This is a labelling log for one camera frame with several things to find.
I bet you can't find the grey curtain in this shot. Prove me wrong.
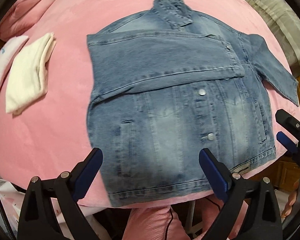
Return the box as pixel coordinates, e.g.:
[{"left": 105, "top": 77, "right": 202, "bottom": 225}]
[{"left": 245, "top": 0, "right": 300, "bottom": 68}]

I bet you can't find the blue denim jacket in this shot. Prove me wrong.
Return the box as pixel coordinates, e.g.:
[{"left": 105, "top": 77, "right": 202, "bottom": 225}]
[{"left": 87, "top": 0, "right": 298, "bottom": 207}]

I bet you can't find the cream folded garment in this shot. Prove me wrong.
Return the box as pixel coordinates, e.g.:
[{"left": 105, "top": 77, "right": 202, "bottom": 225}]
[{"left": 5, "top": 33, "right": 56, "bottom": 115}]

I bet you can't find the person's right hand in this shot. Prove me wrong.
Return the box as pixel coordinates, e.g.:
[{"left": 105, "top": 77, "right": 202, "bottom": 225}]
[{"left": 281, "top": 182, "right": 299, "bottom": 218}]

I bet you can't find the black cable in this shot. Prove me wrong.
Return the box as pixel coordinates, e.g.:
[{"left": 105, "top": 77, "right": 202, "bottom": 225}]
[{"left": 165, "top": 197, "right": 222, "bottom": 240}]

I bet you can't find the white folded garment blue print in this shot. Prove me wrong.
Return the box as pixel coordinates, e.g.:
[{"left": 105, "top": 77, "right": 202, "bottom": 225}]
[{"left": 0, "top": 35, "right": 29, "bottom": 89}]

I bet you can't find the wooden bedside cabinet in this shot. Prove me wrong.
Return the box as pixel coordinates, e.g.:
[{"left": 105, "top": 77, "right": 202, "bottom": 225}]
[{"left": 275, "top": 76, "right": 300, "bottom": 192}]

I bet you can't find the pink pillow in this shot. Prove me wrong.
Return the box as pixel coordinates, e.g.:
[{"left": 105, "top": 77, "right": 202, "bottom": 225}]
[{"left": 0, "top": 0, "right": 55, "bottom": 41}]

